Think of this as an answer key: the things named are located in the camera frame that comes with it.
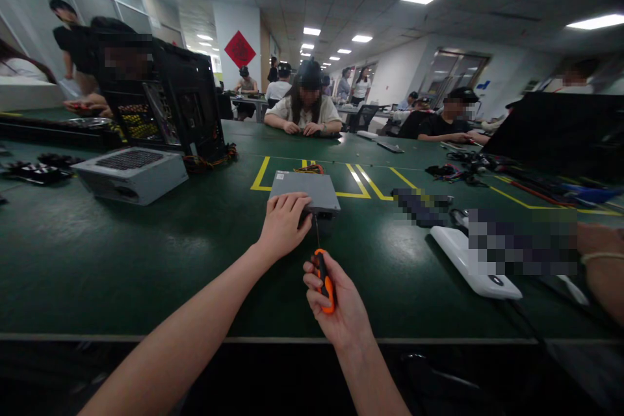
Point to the person's right hand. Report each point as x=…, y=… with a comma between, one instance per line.
x=343, y=311

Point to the person's left hand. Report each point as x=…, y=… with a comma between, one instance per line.
x=283, y=228

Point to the person's right thumb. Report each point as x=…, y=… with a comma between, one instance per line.
x=312, y=273

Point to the person's left thumb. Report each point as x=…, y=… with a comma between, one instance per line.
x=306, y=226

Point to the person's left fingers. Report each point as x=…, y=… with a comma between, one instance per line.
x=290, y=200

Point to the person's right fingers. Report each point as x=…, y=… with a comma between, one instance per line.
x=336, y=279

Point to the orange black screwdriver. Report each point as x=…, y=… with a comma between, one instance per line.
x=320, y=256

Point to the grey power supply unit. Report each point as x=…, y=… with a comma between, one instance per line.
x=302, y=184

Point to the black office chair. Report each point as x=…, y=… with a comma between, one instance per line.
x=363, y=116

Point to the flat black bar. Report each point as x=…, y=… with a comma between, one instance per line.
x=390, y=146

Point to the white flat device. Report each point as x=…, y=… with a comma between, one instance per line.
x=480, y=267

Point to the black computer case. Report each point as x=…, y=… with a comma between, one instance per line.
x=170, y=99

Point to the silver power supply with fan grille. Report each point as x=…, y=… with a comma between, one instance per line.
x=131, y=174

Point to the green table mat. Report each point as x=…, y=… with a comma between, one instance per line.
x=122, y=260

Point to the metal bowl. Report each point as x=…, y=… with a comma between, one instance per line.
x=90, y=122

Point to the long black tray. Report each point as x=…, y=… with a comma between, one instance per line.
x=49, y=132

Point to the black computer parts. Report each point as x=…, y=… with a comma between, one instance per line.
x=39, y=167

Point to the large black panel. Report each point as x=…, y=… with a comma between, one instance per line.
x=556, y=128

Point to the white box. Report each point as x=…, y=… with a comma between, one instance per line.
x=29, y=94

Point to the red diamond wall decoration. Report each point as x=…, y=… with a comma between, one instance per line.
x=240, y=48

